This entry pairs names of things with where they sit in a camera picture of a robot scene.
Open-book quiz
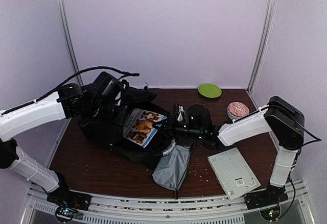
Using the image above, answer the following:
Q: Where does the red patterned bowl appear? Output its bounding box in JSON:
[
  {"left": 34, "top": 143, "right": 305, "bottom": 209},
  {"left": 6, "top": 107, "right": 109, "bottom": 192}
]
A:
[{"left": 227, "top": 102, "right": 250, "bottom": 120}]

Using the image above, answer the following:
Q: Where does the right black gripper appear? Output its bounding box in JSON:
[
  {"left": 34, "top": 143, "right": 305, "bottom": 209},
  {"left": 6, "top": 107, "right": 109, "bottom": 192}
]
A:
[{"left": 152, "top": 114, "right": 203, "bottom": 143}]

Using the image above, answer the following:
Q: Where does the grey notebook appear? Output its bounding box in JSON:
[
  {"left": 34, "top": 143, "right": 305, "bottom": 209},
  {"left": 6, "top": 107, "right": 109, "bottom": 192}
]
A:
[{"left": 207, "top": 147, "right": 261, "bottom": 201}]

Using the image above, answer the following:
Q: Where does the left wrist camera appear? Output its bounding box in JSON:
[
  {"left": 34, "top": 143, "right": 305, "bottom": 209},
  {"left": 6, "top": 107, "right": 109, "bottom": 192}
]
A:
[{"left": 91, "top": 71, "right": 127, "bottom": 106}]

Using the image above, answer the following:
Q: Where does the right aluminium frame post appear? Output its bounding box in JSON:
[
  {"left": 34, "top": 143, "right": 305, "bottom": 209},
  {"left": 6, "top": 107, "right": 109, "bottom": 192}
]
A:
[{"left": 247, "top": 0, "right": 277, "bottom": 95}]

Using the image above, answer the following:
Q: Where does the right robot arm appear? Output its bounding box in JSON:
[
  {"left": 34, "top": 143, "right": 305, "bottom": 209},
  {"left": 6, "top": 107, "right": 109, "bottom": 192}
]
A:
[{"left": 170, "top": 96, "right": 321, "bottom": 205}]

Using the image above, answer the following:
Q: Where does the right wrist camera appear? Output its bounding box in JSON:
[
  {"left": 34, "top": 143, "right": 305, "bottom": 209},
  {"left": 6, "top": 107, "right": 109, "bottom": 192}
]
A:
[{"left": 174, "top": 104, "right": 213, "bottom": 129}]

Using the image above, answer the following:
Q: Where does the aluminium frame post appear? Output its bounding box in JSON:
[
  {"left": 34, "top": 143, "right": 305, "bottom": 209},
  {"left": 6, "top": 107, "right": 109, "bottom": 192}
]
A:
[
  {"left": 247, "top": 0, "right": 277, "bottom": 95},
  {"left": 57, "top": 0, "right": 80, "bottom": 73}
]

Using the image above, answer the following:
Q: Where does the black student backpack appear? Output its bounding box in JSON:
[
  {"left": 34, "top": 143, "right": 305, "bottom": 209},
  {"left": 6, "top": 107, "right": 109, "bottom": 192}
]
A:
[{"left": 78, "top": 85, "right": 172, "bottom": 169}]

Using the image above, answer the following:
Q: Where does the grey pencil pouch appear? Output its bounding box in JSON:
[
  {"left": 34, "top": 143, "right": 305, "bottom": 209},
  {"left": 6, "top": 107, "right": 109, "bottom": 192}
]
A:
[{"left": 152, "top": 145, "right": 191, "bottom": 200}]

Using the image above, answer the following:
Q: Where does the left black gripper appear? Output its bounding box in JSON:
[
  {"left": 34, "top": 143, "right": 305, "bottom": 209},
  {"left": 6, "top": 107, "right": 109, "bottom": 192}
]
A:
[{"left": 87, "top": 101, "right": 129, "bottom": 125}]

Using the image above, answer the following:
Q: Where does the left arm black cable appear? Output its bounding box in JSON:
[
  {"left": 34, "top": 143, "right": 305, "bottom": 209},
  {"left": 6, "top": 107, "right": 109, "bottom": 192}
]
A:
[{"left": 0, "top": 65, "right": 141, "bottom": 116}]

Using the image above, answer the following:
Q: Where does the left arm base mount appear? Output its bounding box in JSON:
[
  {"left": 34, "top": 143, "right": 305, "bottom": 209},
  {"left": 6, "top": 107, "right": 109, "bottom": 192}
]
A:
[{"left": 44, "top": 172, "right": 91, "bottom": 223}]

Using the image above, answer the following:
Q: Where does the left aluminium frame post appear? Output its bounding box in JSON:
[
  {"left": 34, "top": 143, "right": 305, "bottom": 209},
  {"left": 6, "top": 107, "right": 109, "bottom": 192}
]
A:
[{"left": 57, "top": 0, "right": 80, "bottom": 73}]

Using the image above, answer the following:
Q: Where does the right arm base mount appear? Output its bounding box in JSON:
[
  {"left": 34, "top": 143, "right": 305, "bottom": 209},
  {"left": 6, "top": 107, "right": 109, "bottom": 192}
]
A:
[{"left": 244, "top": 186, "right": 289, "bottom": 221}]

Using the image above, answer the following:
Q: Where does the front aluminium rail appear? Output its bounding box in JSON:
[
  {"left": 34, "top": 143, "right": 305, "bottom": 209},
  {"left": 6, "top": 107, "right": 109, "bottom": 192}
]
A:
[{"left": 20, "top": 179, "right": 315, "bottom": 224}]

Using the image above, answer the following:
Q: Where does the dog picture book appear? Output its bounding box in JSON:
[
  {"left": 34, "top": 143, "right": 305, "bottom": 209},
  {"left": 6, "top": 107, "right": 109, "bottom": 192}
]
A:
[{"left": 123, "top": 108, "right": 167, "bottom": 148}]

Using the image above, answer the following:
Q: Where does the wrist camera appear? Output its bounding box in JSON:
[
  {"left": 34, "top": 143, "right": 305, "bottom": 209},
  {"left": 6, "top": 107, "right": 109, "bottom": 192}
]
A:
[
  {"left": 174, "top": 104, "right": 213, "bottom": 129},
  {"left": 91, "top": 71, "right": 127, "bottom": 106}
]

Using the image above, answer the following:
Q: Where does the green plate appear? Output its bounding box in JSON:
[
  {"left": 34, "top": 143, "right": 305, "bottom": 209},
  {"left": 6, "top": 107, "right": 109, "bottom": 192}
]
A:
[{"left": 198, "top": 83, "right": 222, "bottom": 98}]

